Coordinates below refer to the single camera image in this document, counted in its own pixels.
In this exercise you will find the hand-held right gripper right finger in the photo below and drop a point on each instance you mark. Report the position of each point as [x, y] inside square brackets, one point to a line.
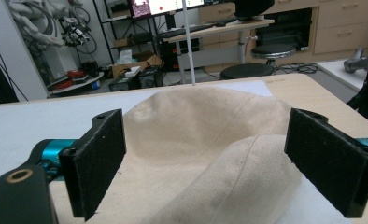
[331, 161]

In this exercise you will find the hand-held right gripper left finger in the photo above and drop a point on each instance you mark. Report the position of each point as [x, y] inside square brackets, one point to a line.
[93, 161]

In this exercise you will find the beige canvas cloth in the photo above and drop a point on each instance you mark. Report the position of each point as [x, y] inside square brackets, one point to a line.
[200, 155]

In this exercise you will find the round white platform with clutter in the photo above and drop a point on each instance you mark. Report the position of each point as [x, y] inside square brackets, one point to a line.
[74, 80]

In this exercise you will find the black toolbox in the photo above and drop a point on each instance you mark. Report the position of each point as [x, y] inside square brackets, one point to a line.
[135, 80]

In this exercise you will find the cardboard box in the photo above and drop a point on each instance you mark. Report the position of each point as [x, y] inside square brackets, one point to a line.
[132, 67]

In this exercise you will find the grey handheld device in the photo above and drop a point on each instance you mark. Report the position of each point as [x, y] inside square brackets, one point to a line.
[356, 61]

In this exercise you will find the black round stool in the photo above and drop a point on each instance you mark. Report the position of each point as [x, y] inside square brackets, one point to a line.
[247, 71]

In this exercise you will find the black chrome-rimmed stool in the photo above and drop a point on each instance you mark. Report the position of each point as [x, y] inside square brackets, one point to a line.
[273, 51]

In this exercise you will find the wooden drawer cabinet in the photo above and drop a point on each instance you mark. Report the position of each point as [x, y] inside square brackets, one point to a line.
[344, 28]

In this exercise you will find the black metal shelf rack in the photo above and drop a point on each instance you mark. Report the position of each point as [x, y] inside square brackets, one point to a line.
[126, 28]

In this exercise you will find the white vertical pole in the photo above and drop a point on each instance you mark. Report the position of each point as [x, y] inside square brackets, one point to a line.
[189, 40]

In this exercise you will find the black keyboard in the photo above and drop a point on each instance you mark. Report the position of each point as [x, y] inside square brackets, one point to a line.
[185, 31]

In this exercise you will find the computer monitor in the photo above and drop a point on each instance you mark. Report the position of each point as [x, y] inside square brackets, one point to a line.
[169, 6]

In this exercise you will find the wooden desk with white legs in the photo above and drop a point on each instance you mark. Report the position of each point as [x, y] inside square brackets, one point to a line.
[218, 30]

